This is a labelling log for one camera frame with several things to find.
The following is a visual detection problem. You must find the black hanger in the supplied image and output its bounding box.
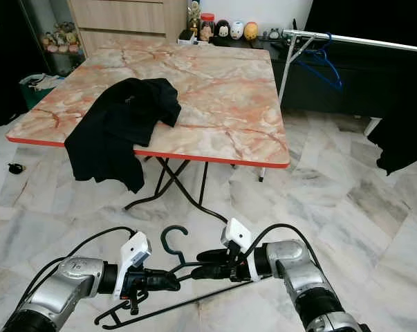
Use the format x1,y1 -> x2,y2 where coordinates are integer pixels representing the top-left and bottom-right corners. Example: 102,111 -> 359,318
94,225 -> 264,329

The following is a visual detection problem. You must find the plain black garment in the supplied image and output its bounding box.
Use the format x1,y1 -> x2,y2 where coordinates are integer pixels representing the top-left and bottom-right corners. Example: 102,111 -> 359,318
64,77 -> 183,193

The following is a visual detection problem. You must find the blue hanger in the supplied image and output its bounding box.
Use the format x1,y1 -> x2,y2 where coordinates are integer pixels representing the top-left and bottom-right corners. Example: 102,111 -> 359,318
297,33 -> 344,92

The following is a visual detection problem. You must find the marble top folding table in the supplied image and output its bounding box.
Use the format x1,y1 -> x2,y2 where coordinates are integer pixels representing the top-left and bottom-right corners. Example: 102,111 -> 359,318
6,43 -> 290,212

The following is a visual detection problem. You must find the black TV console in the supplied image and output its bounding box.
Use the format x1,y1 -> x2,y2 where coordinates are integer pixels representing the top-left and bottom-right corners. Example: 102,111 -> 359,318
257,35 -> 417,120

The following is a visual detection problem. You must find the black garment with green logo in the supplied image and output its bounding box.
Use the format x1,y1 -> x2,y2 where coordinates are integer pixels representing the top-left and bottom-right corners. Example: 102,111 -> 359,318
367,86 -> 417,175

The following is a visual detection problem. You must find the green laundry basket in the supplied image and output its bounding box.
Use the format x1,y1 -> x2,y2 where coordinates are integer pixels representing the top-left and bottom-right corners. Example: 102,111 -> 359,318
19,73 -> 67,111

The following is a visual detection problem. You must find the black round plush toy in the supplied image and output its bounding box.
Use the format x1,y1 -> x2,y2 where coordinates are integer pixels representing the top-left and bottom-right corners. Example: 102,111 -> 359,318
215,19 -> 231,39

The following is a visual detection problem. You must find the white round plush toy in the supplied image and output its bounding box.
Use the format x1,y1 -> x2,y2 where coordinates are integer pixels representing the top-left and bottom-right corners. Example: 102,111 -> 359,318
229,21 -> 245,39

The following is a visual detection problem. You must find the glass jar with red lid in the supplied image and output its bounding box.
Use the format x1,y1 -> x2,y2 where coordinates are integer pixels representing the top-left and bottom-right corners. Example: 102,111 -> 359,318
200,12 -> 217,42

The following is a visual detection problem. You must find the yellow round plush toy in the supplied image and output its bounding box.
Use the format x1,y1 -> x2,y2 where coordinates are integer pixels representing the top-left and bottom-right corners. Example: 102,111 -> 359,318
243,22 -> 260,41

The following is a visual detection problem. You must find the glass display shelf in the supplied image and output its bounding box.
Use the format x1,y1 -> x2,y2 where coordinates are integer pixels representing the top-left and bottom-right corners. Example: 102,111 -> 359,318
21,0 -> 84,74

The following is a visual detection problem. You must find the chrome clothes rack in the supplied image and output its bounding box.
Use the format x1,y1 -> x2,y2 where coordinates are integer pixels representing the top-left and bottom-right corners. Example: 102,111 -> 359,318
277,29 -> 417,104

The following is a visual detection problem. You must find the black television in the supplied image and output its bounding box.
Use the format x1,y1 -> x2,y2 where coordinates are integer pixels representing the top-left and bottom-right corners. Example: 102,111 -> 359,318
305,0 -> 417,46

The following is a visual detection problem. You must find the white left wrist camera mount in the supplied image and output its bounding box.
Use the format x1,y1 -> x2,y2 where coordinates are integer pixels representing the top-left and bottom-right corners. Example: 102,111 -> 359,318
113,231 -> 152,299

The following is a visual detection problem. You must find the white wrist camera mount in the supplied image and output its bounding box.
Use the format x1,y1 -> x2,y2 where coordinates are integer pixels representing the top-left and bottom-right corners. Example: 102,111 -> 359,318
221,218 -> 253,262
113,231 -> 152,299

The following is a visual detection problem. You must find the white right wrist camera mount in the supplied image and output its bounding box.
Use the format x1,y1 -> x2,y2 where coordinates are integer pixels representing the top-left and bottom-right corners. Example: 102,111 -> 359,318
221,218 -> 253,262

